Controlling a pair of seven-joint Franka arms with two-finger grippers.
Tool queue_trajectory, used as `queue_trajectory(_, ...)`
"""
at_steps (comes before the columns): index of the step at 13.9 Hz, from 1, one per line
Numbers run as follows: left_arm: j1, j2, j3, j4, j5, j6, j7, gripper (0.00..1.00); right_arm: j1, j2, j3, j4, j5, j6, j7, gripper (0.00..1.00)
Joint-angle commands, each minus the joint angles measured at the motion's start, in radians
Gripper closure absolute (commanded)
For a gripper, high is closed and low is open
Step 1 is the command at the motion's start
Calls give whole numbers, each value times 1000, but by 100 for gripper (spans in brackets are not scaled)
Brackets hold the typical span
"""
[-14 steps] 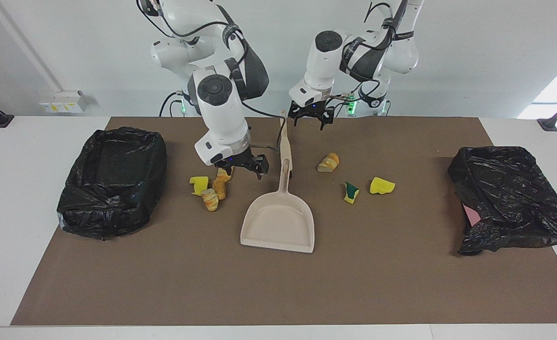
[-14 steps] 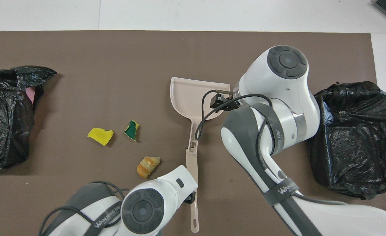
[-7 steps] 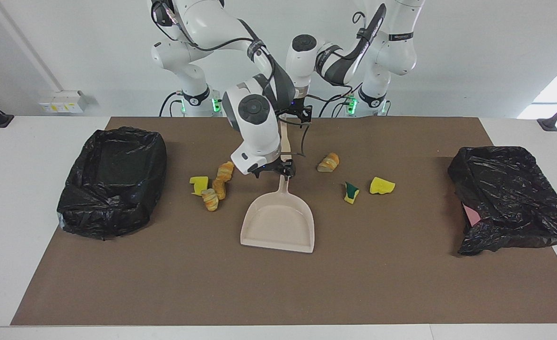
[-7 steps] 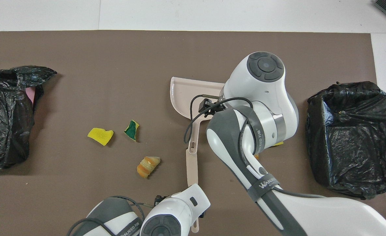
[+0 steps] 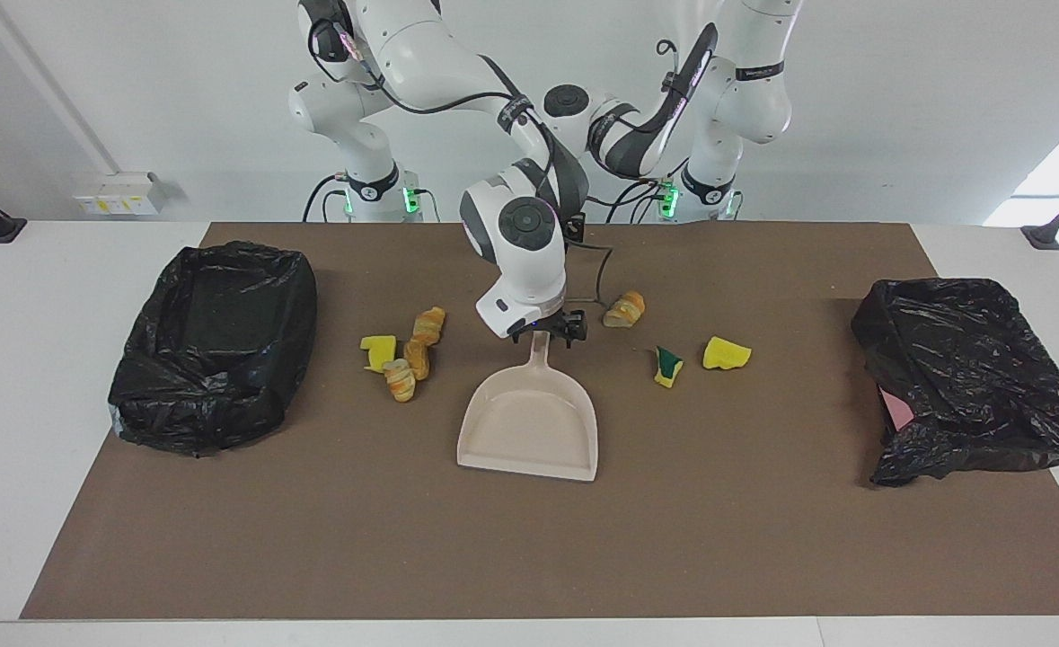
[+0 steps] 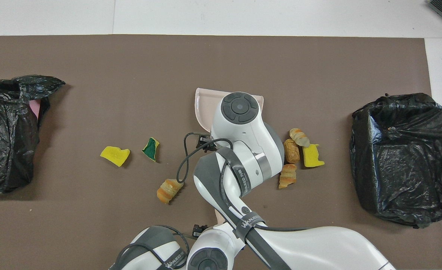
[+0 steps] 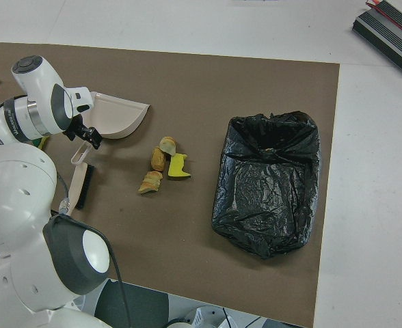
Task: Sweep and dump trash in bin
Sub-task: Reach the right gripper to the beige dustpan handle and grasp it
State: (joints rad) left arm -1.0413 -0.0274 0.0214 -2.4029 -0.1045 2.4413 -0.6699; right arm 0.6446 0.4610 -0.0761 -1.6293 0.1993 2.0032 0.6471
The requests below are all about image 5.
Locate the black bag lined bin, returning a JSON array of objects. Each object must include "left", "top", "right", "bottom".
[{"left": 108, "top": 240, "right": 319, "bottom": 457}]

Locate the brown table mat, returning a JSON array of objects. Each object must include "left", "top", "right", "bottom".
[{"left": 20, "top": 222, "right": 1059, "bottom": 621}]

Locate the black bag over pink bin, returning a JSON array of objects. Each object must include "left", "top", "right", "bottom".
[{"left": 851, "top": 278, "right": 1059, "bottom": 488}]

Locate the croissant toy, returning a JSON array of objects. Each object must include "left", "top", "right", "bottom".
[
  {"left": 413, "top": 306, "right": 447, "bottom": 347},
  {"left": 603, "top": 290, "right": 647, "bottom": 329}
]

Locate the pale striped bread roll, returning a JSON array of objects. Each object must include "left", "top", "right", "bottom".
[{"left": 383, "top": 359, "right": 417, "bottom": 403}]

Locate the white wall socket box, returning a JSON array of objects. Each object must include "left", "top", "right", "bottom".
[{"left": 74, "top": 173, "right": 168, "bottom": 217}]

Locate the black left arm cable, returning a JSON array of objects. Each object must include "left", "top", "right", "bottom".
[{"left": 583, "top": 22, "right": 720, "bottom": 185}]

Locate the black base cable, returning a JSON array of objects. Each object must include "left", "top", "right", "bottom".
[
  {"left": 303, "top": 173, "right": 350, "bottom": 223},
  {"left": 583, "top": 176, "right": 674, "bottom": 224}
]

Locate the beige plastic dustpan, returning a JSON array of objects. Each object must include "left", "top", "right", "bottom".
[{"left": 456, "top": 331, "right": 599, "bottom": 483}]

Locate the white wall cable duct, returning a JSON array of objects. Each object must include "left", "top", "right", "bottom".
[{"left": 0, "top": 0, "right": 121, "bottom": 176}]

